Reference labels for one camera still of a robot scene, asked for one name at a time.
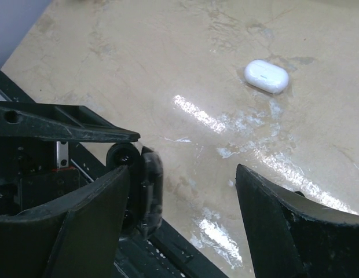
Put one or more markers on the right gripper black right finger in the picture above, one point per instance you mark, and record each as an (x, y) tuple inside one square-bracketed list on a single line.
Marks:
[(291, 236)]

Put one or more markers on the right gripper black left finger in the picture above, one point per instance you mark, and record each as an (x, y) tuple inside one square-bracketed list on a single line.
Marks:
[(75, 235)]

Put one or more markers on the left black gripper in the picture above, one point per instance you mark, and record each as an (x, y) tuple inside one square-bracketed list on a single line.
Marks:
[(34, 172)]

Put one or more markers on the black earbud charging case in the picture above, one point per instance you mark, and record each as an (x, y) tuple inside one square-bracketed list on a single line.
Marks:
[(143, 213)]

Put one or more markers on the white earbud charging case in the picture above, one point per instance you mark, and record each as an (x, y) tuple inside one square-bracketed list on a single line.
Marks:
[(266, 76)]

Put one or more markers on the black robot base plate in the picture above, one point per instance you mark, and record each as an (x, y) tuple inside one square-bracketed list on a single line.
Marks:
[(165, 253)]

